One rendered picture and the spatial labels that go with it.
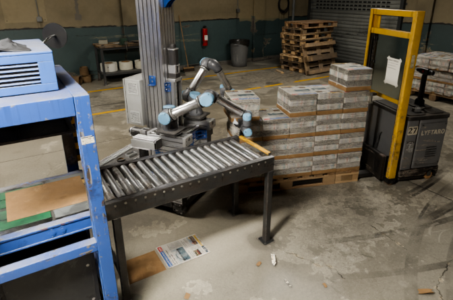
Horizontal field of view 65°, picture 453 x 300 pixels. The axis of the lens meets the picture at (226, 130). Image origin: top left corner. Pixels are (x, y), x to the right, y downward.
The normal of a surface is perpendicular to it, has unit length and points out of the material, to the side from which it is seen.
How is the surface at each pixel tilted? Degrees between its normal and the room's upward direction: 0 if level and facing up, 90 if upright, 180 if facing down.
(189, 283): 0
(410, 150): 90
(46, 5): 90
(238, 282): 0
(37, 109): 90
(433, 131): 90
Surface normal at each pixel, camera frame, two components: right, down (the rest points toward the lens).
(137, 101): -0.41, 0.33
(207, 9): 0.52, 0.30
